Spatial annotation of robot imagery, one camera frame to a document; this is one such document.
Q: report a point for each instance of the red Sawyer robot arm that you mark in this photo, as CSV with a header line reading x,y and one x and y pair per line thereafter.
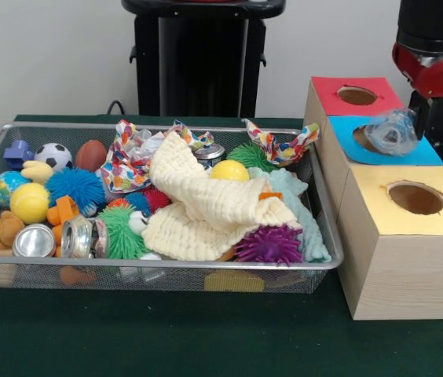
x,y
433,19

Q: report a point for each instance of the crushed bottle with blue label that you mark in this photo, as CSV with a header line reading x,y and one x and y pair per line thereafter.
x,y
392,133

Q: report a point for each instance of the wooden box with three holes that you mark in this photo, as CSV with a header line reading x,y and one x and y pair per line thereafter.
x,y
402,275

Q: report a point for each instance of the blue spiky rubber ball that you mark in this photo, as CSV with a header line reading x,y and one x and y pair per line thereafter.
x,y
76,186

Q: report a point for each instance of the crushed silver drink can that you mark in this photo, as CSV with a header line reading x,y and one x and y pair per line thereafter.
x,y
80,237

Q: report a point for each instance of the cream waffle cloth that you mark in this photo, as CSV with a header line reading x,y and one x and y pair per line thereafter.
x,y
190,235

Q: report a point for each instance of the colourful heart print cloth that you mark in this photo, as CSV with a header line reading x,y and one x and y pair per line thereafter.
x,y
127,173

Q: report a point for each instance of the colourful polka dot cloth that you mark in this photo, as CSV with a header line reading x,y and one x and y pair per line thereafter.
x,y
284,149

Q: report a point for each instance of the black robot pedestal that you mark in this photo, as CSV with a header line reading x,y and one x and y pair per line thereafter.
x,y
202,66

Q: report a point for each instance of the purple spiky rubber ball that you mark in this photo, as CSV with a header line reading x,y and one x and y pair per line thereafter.
x,y
268,245

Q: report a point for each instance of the light blue waffle cloth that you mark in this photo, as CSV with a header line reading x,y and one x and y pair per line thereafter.
x,y
312,235

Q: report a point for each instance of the plain yellow ball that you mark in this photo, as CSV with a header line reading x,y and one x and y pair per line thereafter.
x,y
29,202

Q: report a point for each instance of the green spiky rubber ball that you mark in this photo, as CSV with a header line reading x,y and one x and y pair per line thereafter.
x,y
119,231

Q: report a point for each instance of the long orange building brick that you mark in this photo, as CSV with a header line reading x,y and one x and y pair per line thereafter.
x,y
64,210

